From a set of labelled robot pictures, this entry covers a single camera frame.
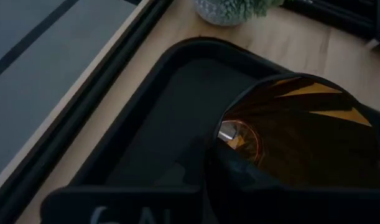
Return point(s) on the black plastic tray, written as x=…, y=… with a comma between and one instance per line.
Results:
x=177, y=124

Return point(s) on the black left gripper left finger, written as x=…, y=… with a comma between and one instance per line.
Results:
x=121, y=205

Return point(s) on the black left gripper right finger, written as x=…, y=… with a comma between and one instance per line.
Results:
x=255, y=202

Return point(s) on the black table frame rail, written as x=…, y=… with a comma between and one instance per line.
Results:
x=332, y=15
x=90, y=93

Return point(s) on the green plant in grey pot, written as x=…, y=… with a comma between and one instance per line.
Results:
x=233, y=11

